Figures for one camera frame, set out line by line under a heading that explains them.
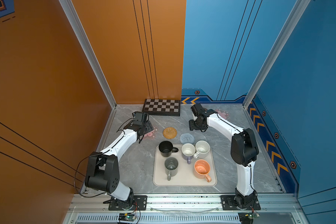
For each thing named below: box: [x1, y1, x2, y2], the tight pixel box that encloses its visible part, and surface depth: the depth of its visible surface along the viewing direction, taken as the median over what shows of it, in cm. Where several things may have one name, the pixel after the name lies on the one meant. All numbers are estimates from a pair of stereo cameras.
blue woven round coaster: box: [179, 133, 196, 145], surface depth 101 cm
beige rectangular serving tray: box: [153, 144, 217, 187], surface depth 85 cm
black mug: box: [158, 140, 179, 158], surface depth 88 cm
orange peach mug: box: [194, 159, 212, 183], surface depth 81 cm
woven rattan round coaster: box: [162, 126, 178, 140], surface depth 104 cm
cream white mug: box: [193, 140, 211, 159], surface depth 88 cm
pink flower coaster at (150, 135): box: [142, 126, 159, 140], surface depth 104 cm
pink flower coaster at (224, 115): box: [215, 108, 231, 121], surface depth 118 cm
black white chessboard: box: [142, 98, 182, 117], surface depth 118 cm
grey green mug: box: [164, 156, 179, 182], surface depth 79 cm
